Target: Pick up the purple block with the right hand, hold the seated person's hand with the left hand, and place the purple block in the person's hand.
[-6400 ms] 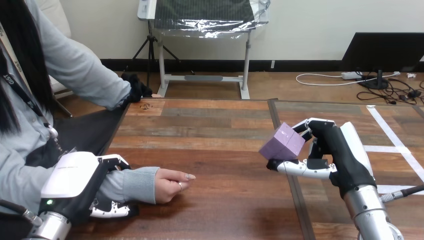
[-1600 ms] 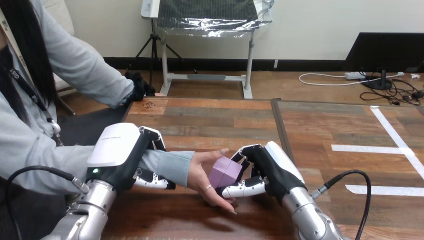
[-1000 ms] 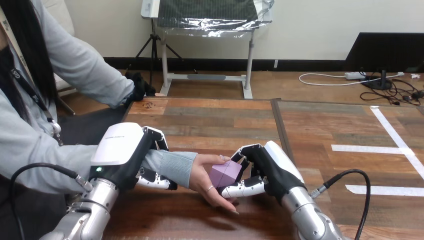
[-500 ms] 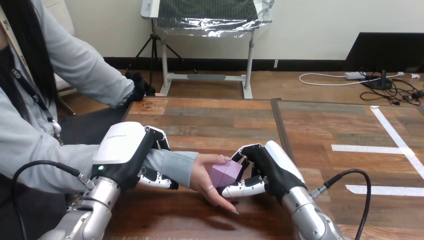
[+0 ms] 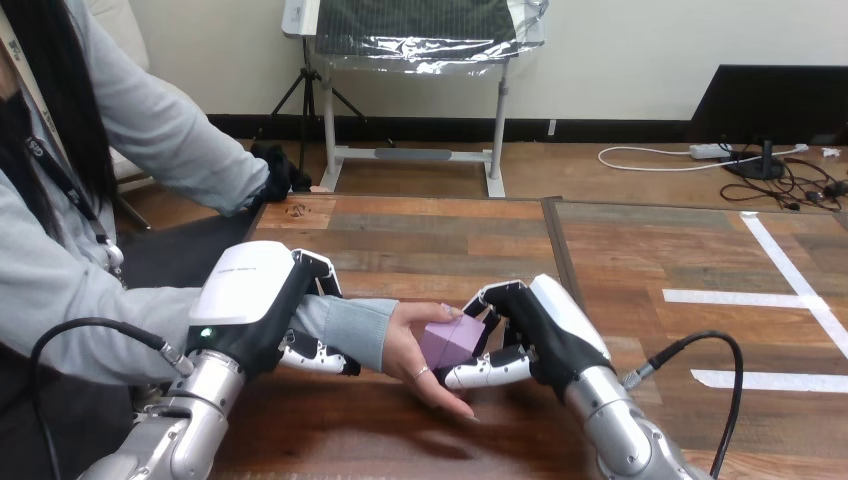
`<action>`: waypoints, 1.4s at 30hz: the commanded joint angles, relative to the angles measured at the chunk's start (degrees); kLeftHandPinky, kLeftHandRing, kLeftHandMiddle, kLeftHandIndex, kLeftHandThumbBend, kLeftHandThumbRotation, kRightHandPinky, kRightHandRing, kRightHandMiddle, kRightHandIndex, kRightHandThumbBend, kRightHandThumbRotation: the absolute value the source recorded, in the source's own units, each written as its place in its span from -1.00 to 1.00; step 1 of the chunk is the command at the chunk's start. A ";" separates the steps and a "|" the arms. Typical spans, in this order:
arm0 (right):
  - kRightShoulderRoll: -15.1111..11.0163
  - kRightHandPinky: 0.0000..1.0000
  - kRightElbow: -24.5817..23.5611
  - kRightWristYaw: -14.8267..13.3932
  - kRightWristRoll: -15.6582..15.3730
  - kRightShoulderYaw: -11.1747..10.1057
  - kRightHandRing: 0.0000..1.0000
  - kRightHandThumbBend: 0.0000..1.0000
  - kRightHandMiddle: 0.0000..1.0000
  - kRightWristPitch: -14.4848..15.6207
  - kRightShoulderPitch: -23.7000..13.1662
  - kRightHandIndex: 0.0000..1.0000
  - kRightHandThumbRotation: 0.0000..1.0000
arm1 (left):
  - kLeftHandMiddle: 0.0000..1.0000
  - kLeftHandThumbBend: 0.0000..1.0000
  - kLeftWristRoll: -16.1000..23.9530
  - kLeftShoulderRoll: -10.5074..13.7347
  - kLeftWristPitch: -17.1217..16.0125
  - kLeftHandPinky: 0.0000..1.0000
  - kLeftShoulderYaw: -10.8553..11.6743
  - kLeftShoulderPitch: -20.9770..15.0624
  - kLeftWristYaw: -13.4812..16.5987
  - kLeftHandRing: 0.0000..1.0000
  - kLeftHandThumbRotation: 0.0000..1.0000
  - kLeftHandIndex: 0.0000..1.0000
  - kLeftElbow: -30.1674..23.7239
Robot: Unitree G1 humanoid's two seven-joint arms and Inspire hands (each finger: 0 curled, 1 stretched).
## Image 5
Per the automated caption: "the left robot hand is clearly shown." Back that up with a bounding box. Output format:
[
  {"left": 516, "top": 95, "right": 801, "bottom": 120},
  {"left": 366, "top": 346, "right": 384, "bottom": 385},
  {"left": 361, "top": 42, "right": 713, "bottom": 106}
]
[{"left": 184, "top": 239, "right": 363, "bottom": 380}]

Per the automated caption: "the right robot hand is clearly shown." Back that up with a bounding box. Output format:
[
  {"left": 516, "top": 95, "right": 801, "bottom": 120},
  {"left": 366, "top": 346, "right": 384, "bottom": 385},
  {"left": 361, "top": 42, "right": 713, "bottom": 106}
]
[{"left": 433, "top": 273, "right": 613, "bottom": 403}]

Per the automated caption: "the person's hand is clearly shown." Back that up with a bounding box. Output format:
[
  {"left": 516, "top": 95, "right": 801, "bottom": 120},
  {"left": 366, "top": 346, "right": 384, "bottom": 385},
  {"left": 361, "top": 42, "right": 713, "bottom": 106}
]
[{"left": 382, "top": 300, "right": 480, "bottom": 424}]

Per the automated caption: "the purple block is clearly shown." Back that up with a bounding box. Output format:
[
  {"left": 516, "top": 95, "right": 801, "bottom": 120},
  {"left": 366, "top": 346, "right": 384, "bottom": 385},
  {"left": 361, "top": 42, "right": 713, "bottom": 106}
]
[{"left": 419, "top": 314, "right": 489, "bottom": 372}]

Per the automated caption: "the person's forearm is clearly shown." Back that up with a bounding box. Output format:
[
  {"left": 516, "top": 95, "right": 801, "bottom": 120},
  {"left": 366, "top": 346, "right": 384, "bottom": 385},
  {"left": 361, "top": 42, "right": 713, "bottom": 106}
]
[{"left": 39, "top": 278, "right": 401, "bottom": 388}]

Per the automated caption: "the person's body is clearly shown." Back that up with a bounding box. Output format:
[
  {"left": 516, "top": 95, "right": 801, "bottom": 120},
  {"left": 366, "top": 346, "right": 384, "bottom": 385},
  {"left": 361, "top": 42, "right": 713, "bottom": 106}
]
[{"left": 0, "top": 0, "right": 273, "bottom": 480}]

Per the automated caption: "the white desk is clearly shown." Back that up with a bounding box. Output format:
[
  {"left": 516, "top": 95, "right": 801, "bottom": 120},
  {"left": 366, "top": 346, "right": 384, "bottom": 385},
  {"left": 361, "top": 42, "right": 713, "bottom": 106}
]
[{"left": 281, "top": 0, "right": 512, "bottom": 199}]

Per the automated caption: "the black tripod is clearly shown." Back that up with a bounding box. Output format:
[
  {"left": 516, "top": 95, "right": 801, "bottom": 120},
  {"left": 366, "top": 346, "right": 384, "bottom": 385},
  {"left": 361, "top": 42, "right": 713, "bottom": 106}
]
[{"left": 254, "top": 36, "right": 399, "bottom": 175}]

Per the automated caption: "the white power strip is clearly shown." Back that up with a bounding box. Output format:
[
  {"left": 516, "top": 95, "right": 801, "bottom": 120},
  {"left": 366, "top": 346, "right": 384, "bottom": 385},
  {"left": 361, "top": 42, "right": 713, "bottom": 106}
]
[{"left": 688, "top": 142, "right": 734, "bottom": 162}]

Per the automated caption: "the foil sheet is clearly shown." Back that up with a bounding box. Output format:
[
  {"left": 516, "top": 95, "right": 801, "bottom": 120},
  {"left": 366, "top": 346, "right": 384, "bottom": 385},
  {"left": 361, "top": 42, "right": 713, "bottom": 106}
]
[{"left": 313, "top": 0, "right": 550, "bottom": 76}]

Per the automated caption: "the dark screen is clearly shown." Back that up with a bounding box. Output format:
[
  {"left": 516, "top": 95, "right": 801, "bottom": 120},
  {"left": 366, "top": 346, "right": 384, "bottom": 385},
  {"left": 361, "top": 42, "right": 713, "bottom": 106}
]
[{"left": 687, "top": 64, "right": 848, "bottom": 182}]

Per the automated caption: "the black cable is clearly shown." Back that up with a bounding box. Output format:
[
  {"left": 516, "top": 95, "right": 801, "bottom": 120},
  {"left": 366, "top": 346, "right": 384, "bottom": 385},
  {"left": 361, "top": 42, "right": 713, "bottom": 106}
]
[
  {"left": 29, "top": 317, "right": 197, "bottom": 480},
  {"left": 621, "top": 329, "right": 745, "bottom": 480}
]

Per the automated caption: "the tangle of cables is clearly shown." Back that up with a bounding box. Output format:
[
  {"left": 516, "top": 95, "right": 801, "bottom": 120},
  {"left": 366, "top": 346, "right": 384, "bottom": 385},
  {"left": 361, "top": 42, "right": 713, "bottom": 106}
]
[{"left": 597, "top": 137, "right": 848, "bottom": 215}]

